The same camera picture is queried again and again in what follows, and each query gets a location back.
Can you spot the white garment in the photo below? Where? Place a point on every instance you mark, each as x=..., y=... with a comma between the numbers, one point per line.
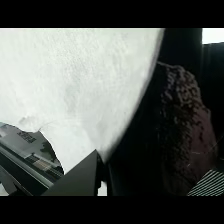
x=76, y=83

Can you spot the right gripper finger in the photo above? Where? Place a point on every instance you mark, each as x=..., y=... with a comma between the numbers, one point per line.
x=80, y=180

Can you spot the striped garment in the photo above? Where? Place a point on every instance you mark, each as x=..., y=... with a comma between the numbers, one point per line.
x=210, y=185

